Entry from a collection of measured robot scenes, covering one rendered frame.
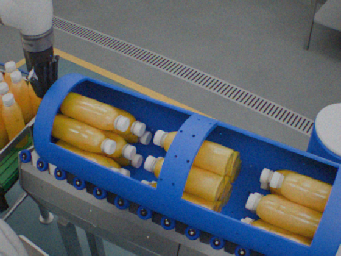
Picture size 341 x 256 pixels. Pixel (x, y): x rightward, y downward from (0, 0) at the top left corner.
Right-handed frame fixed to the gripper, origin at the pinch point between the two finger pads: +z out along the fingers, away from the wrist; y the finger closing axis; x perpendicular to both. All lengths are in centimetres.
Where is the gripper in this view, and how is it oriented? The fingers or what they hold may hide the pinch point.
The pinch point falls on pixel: (49, 102)
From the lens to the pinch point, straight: 141.3
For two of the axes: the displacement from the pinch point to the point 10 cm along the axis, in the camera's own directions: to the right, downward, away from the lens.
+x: 8.8, 3.2, -3.4
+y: -4.7, 6.1, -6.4
